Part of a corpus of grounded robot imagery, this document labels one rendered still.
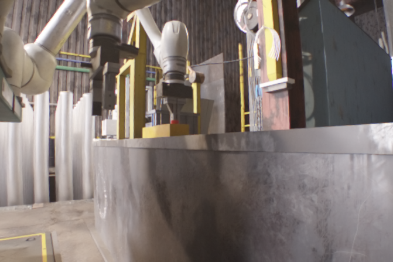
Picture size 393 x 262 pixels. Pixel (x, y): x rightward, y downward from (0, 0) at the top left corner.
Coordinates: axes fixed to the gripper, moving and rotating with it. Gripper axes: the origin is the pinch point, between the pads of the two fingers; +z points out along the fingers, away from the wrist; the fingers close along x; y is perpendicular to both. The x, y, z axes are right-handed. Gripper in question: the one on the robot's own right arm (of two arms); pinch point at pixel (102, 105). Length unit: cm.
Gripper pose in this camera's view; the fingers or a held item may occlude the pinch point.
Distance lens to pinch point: 62.0
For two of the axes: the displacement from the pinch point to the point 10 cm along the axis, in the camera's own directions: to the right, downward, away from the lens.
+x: 5.7, -0.3, -8.2
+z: 0.1, 10.0, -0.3
